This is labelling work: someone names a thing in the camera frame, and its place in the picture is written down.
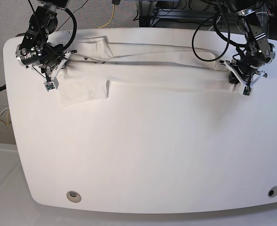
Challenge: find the right table cable grommet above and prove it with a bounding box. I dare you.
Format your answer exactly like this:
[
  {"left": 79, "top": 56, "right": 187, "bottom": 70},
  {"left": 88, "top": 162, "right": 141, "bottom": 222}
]
[{"left": 268, "top": 186, "right": 277, "bottom": 198}]

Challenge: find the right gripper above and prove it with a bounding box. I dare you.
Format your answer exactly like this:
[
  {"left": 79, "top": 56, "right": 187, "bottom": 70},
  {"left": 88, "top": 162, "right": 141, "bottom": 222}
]
[{"left": 25, "top": 46, "right": 78, "bottom": 82}]

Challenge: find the table cable grommet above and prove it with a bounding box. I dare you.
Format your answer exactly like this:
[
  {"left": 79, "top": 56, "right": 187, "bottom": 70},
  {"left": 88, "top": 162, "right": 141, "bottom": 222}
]
[
  {"left": 66, "top": 191, "right": 81, "bottom": 203},
  {"left": 268, "top": 186, "right": 277, "bottom": 198}
]

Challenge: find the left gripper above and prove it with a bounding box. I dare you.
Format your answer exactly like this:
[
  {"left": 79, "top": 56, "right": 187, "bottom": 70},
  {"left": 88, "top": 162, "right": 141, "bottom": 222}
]
[{"left": 219, "top": 59, "right": 268, "bottom": 89}]

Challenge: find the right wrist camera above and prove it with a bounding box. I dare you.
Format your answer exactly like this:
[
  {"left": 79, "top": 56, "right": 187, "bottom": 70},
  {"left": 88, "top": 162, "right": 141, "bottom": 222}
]
[{"left": 44, "top": 80, "right": 59, "bottom": 92}]

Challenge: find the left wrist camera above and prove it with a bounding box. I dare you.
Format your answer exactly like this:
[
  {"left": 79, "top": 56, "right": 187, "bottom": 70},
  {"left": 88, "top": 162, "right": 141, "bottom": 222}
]
[{"left": 242, "top": 86, "right": 252, "bottom": 96}]

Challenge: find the left table cable grommet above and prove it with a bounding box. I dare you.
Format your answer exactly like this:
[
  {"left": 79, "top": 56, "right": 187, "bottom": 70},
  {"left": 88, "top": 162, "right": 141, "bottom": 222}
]
[{"left": 66, "top": 191, "right": 81, "bottom": 203}]

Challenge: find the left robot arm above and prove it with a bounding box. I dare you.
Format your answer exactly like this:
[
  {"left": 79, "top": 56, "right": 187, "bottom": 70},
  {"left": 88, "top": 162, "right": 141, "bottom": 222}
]
[{"left": 191, "top": 0, "right": 276, "bottom": 96}]

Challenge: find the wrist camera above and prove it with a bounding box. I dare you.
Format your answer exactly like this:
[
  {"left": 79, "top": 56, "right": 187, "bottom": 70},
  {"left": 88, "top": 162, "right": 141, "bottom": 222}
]
[
  {"left": 44, "top": 80, "right": 59, "bottom": 92},
  {"left": 242, "top": 86, "right": 252, "bottom": 96}
]

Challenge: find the white printed T-shirt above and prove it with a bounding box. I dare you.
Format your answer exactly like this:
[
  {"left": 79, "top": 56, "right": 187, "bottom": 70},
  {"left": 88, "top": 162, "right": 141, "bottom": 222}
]
[{"left": 57, "top": 37, "right": 239, "bottom": 107}]

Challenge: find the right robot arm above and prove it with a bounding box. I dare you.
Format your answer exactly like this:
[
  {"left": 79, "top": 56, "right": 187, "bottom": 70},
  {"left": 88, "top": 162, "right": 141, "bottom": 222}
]
[{"left": 16, "top": 0, "right": 77, "bottom": 86}]

